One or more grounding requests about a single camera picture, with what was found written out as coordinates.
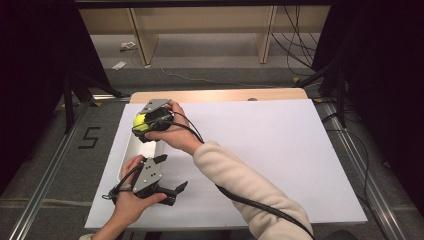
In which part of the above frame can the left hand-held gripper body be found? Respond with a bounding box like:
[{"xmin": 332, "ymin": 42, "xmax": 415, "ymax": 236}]
[{"xmin": 132, "ymin": 156, "xmax": 168, "ymax": 201}]

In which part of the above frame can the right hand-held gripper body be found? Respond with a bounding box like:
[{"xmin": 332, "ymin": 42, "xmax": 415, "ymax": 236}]
[{"xmin": 131, "ymin": 98, "xmax": 175, "ymax": 144}]

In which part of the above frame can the yellow tennis ball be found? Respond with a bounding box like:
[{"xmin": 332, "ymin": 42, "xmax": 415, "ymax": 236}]
[{"xmin": 132, "ymin": 113, "xmax": 150, "ymax": 133}]

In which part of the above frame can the white tray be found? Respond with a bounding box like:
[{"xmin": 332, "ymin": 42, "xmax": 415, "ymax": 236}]
[{"xmin": 117, "ymin": 131, "xmax": 166, "ymax": 183}]

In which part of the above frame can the person's right hand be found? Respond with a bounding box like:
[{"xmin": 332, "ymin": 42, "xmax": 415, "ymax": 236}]
[{"xmin": 144, "ymin": 100, "xmax": 204, "ymax": 156}]

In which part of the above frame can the person's left hand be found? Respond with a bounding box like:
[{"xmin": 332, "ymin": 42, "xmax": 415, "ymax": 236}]
[{"xmin": 106, "ymin": 154, "xmax": 168, "ymax": 232}]

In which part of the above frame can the small white packet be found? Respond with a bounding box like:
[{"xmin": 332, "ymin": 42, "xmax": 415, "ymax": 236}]
[{"xmin": 119, "ymin": 41, "xmax": 138, "ymax": 52}]

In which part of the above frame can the black metal stand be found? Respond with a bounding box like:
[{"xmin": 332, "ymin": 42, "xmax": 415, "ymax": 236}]
[
  {"xmin": 293, "ymin": 59, "xmax": 348, "ymax": 129},
  {"xmin": 62, "ymin": 71, "xmax": 125, "ymax": 134}
]

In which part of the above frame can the white board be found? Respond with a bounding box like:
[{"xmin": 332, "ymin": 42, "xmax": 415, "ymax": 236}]
[{"xmin": 84, "ymin": 99, "xmax": 368, "ymax": 231}]

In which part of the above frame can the beige wooden shelf unit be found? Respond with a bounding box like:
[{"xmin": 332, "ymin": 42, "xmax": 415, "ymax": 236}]
[{"xmin": 79, "ymin": 5, "xmax": 331, "ymax": 66}]

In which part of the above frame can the black curtain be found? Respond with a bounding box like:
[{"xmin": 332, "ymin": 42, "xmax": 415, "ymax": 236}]
[
  {"xmin": 0, "ymin": 0, "xmax": 111, "ymax": 194},
  {"xmin": 313, "ymin": 0, "xmax": 424, "ymax": 208}
]

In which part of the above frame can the left hand-held gripper cable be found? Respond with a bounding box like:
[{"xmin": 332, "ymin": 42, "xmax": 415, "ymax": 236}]
[{"xmin": 101, "ymin": 163, "xmax": 145, "ymax": 201}]

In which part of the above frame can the hand-held gripper cable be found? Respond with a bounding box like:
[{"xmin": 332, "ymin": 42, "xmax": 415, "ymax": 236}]
[
  {"xmin": 156, "ymin": 111, "xmax": 316, "ymax": 240},
  {"xmin": 101, "ymin": 163, "xmax": 145, "ymax": 201}
]

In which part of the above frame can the white floor cable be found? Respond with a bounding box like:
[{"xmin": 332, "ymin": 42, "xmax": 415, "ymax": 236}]
[{"xmin": 159, "ymin": 67, "xmax": 278, "ymax": 89}]

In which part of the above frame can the right hand-held gripper cable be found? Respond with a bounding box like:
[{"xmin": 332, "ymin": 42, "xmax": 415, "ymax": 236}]
[{"xmin": 156, "ymin": 111, "xmax": 316, "ymax": 240}]

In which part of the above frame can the aluminium floor rail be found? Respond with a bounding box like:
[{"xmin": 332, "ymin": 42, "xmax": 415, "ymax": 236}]
[
  {"xmin": 320, "ymin": 101, "xmax": 407, "ymax": 240},
  {"xmin": 8, "ymin": 99, "xmax": 92, "ymax": 240}
]

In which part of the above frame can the black floor cable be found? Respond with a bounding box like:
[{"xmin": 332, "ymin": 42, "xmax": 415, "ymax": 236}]
[{"xmin": 324, "ymin": 113, "xmax": 372, "ymax": 201}]

